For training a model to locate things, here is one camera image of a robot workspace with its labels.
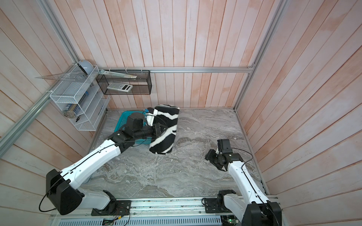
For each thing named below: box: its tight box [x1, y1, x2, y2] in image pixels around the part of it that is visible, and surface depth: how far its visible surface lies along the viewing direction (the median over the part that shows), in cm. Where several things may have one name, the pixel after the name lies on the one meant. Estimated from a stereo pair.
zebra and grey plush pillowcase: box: [148, 104, 181, 155], surface depth 71 cm
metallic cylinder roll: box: [62, 103, 79, 119], surface depth 78 cm
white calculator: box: [106, 81, 134, 93], surface depth 100 cm
